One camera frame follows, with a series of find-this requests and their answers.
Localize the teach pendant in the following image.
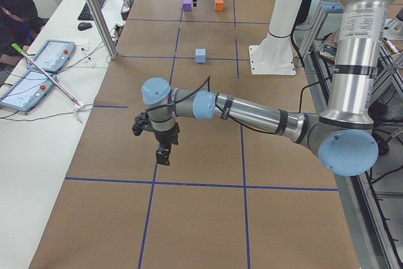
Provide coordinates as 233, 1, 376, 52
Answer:
32, 40, 76, 74
1, 70, 54, 112

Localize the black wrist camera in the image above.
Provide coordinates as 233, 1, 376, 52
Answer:
132, 112, 154, 137

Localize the metal rod green tip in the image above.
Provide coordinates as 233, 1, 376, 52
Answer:
11, 43, 84, 109

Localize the orange foam block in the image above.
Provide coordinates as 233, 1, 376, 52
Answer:
214, 0, 225, 11

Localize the light blue foam block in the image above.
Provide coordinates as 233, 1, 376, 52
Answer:
195, 49, 207, 64

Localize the lower teach pendant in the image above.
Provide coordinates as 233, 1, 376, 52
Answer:
1, 70, 54, 112

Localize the upper teach pendant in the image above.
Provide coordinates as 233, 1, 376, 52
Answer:
32, 40, 76, 74

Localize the aluminium frame post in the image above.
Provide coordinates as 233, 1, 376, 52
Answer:
86, 0, 118, 60

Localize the black keyboard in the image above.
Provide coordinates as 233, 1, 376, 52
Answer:
77, 0, 110, 21

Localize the black computer mouse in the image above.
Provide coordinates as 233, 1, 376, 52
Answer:
77, 22, 93, 31

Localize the person in black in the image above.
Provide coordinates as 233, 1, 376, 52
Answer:
1, 0, 46, 69

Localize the black camera cable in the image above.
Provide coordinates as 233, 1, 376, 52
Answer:
143, 75, 334, 132

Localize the stack of magazines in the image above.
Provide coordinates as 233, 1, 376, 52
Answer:
318, 32, 338, 62

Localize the white pedestal column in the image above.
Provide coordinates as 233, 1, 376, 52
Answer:
249, 0, 303, 76

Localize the purple foam block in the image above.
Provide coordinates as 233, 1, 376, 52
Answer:
183, 0, 193, 12

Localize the silver metal cup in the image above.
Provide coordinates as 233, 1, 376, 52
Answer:
123, 0, 131, 8

